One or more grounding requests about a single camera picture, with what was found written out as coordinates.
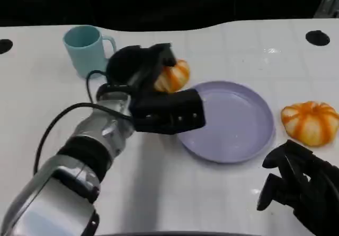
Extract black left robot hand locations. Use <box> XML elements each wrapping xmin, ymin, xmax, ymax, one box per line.
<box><xmin>105</xmin><ymin>42</ymin><xmax>177</xmax><ymax>99</ymax></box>

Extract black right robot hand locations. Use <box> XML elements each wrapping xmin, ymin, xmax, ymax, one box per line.
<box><xmin>256</xmin><ymin>139</ymin><xmax>339</xmax><ymax>236</ymax></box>

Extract orange and white bread roll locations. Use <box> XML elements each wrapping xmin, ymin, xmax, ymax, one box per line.
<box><xmin>153</xmin><ymin>58</ymin><xmax>191</xmax><ymax>93</ymax></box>
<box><xmin>280</xmin><ymin>101</ymin><xmax>339</xmax><ymax>147</ymax></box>

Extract pale green mug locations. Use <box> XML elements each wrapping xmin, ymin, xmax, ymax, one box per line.
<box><xmin>63</xmin><ymin>25</ymin><xmax>118</xmax><ymax>79</ymax></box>

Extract lilac plate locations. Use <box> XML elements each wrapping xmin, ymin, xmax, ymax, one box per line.
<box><xmin>176</xmin><ymin>81</ymin><xmax>275</xmax><ymax>164</ymax></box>

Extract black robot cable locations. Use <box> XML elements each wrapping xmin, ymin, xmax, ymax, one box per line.
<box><xmin>86</xmin><ymin>70</ymin><xmax>110</xmax><ymax>104</ymax></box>
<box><xmin>33</xmin><ymin>102</ymin><xmax>133</xmax><ymax>174</ymax></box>

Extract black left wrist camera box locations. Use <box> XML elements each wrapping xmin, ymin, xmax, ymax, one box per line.
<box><xmin>130</xmin><ymin>88</ymin><xmax>207</xmax><ymax>136</ymax></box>

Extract grey metal frame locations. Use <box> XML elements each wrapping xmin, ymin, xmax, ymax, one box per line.
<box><xmin>314</xmin><ymin>0</ymin><xmax>339</xmax><ymax>19</ymax></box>

